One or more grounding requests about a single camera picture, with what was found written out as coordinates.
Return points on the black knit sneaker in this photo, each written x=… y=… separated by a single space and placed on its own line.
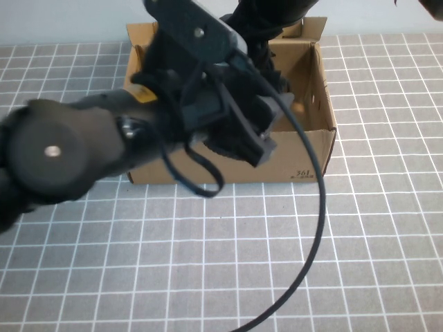
x=249 y=114

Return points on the gray white-grid tablecloth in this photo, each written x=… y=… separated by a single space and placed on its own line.
x=104 y=276

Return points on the brown cardboard shoe box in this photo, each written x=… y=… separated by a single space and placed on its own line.
x=297 y=155

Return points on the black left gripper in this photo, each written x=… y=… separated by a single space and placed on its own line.
x=197 y=107

